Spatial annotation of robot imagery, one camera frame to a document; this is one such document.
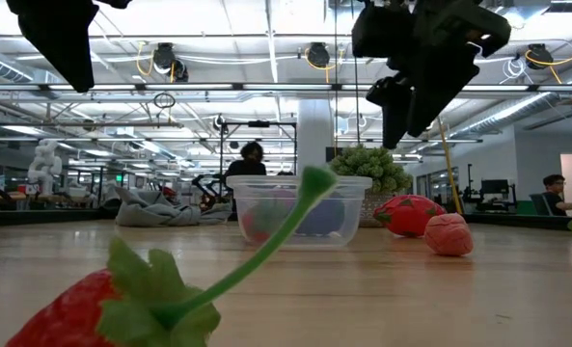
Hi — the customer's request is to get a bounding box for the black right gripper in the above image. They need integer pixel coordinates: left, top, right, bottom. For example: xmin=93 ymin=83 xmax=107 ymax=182
xmin=365 ymin=0 xmax=512 ymax=150

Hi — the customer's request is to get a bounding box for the red toy dragon fruit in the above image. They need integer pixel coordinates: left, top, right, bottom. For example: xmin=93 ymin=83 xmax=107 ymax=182
xmin=372 ymin=194 xmax=448 ymax=238

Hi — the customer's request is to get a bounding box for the pink toy lychee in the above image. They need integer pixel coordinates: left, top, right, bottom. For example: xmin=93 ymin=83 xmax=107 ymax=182
xmin=423 ymin=212 xmax=475 ymax=257

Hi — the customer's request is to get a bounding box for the purple toy cabbage ball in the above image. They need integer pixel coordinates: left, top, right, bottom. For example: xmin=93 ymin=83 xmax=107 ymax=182
xmin=297 ymin=192 xmax=347 ymax=238

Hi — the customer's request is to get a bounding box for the clear plastic tupperware container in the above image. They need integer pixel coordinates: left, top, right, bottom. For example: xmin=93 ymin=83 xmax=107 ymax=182
xmin=226 ymin=174 xmax=373 ymax=250

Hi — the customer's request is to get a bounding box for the green potted succulent plant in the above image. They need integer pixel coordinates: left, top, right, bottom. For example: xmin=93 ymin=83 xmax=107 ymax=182
xmin=330 ymin=144 xmax=415 ymax=228

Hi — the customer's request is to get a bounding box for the black background monitor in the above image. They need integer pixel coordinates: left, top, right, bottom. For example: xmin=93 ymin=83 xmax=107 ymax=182
xmin=480 ymin=178 xmax=510 ymax=197

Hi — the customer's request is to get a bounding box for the green panel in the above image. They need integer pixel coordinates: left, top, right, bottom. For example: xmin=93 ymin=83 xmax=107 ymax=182
xmin=515 ymin=200 xmax=546 ymax=217

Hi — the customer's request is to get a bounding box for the person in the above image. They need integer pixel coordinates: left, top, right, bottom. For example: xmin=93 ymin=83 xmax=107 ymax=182
xmin=541 ymin=173 xmax=572 ymax=217
xmin=224 ymin=141 xmax=269 ymax=178

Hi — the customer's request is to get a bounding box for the grey crumpled cloth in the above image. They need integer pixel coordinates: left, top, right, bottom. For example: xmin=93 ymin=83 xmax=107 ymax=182
xmin=114 ymin=186 xmax=233 ymax=228

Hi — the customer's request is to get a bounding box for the yellow hanging cable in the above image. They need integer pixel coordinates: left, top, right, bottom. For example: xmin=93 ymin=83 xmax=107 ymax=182
xmin=437 ymin=118 xmax=464 ymax=216

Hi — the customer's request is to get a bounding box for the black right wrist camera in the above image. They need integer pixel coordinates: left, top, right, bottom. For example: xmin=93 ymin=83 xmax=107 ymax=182
xmin=351 ymin=3 xmax=415 ymax=60

